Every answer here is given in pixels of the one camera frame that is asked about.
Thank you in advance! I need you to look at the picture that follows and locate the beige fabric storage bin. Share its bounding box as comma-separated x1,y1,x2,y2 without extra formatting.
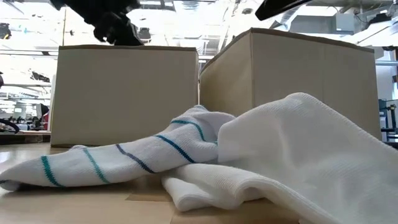
50,44,200,148
198,27,382,141

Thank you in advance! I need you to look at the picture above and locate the plain white sock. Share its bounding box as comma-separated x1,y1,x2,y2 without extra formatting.
217,92,398,224
160,163,312,213

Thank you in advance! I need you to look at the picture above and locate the white teal-striped sock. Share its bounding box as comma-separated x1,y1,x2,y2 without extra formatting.
0,105,236,191

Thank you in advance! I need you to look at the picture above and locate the dark ceiling lamp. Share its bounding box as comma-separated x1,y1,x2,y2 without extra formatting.
138,27,152,40

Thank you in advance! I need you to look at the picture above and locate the dark metal rack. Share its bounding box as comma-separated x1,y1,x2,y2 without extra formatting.
377,98,398,142

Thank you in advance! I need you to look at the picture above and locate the silver ventilation duct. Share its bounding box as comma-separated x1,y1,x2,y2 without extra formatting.
269,4,301,30

